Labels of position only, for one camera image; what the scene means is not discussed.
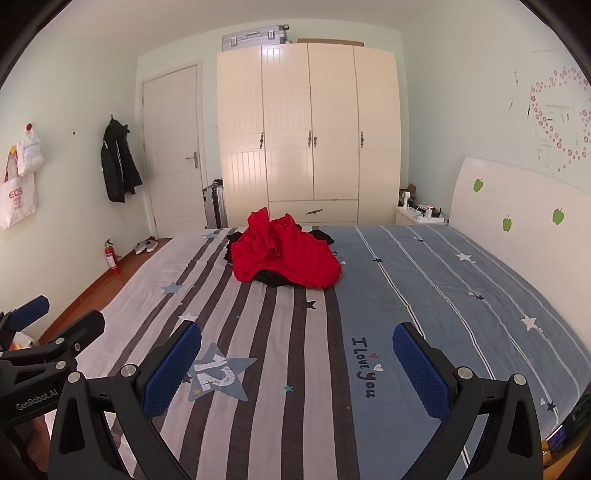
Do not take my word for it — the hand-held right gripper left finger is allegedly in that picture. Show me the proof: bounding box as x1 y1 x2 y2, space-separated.
46 320 203 480

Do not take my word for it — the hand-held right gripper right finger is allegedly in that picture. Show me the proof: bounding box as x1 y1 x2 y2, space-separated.
392 322 546 480

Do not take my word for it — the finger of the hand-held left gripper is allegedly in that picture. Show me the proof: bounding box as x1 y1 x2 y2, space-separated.
0 295 51 344
0 310 106 371

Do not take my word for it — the red garment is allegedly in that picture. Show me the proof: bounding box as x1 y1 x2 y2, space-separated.
231 217 343 289
247 207 283 259

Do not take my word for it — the red fire extinguisher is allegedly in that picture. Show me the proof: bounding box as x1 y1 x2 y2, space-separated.
102 238 122 276

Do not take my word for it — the bed with striped star sheet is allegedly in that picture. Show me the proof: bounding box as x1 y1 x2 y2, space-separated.
44 224 585 480

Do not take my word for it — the white tote bag red print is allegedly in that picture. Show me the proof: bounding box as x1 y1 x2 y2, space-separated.
0 147 38 230

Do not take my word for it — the white nightstand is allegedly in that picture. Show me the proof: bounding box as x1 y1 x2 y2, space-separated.
394 205 450 227

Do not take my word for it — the small white plastic bag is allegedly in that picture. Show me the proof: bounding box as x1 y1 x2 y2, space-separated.
16 124 45 176

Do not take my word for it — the white power strip with chargers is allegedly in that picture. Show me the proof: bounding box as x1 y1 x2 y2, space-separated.
413 202 445 220

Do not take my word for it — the black garment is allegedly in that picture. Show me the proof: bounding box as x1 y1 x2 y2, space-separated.
225 227 335 288

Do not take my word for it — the black jacket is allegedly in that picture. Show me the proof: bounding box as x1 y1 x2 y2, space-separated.
100 117 143 203

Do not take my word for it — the white door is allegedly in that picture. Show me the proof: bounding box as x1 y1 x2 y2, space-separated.
141 65 206 240

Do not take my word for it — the white headboard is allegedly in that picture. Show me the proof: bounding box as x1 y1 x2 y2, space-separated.
448 157 591 301

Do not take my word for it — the cream wooden wardrobe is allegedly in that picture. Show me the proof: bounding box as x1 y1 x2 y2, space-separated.
216 42 402 228

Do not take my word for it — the silver hard-shell suitcase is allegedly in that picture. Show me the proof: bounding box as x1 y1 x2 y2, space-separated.
221 24 293 52

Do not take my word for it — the pink heart wall decal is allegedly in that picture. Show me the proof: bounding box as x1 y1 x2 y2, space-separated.
527 66 591 175

